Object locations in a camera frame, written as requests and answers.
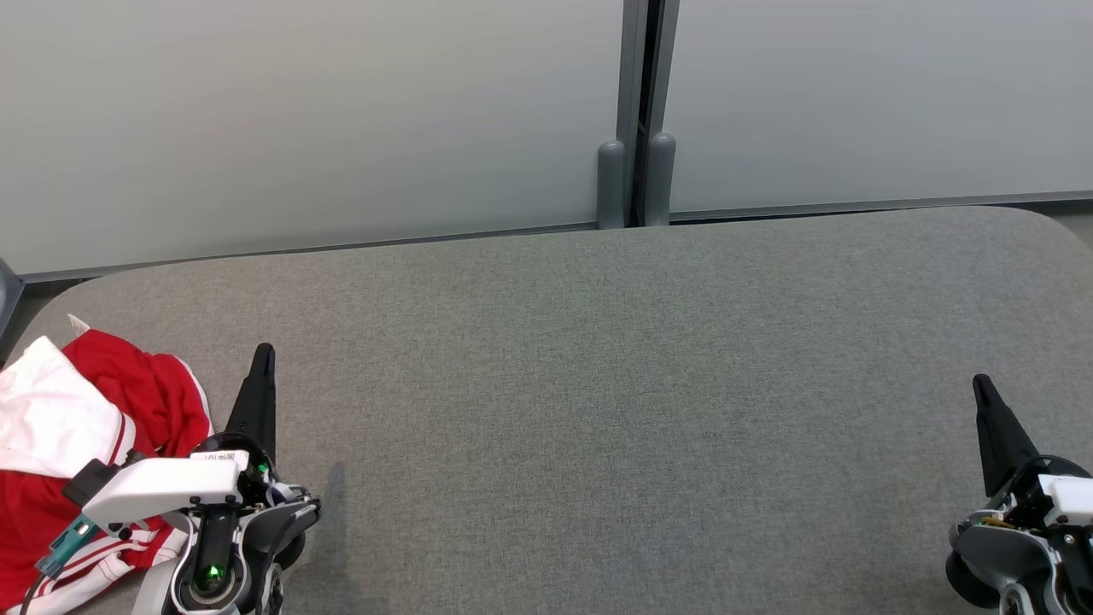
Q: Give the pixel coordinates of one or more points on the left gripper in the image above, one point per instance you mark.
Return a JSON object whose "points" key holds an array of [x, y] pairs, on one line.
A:
{"points": [[286, 517]]}

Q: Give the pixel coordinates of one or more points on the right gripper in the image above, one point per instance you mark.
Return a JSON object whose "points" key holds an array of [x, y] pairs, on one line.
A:
{"points": [[982, 547]]}

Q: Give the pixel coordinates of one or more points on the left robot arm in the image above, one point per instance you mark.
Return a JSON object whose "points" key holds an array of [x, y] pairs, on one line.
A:
{"points": [[154, 589]]}

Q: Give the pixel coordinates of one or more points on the grey-framed frosted partition panel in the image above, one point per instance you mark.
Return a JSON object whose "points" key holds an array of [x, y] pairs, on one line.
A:
{"points": [[879, 94], [299, 120]]}

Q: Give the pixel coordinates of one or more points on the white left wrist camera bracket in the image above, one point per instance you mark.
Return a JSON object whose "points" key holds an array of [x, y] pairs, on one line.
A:
{"points": [[162, 487]]}

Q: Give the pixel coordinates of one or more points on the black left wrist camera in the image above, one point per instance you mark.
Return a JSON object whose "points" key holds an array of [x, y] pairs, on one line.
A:
{"points": [[85, 480]]}

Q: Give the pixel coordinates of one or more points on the grey partition foot post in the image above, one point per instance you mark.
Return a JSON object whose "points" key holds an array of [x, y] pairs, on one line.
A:
{"points": [[610, 184], [659, 179]]}

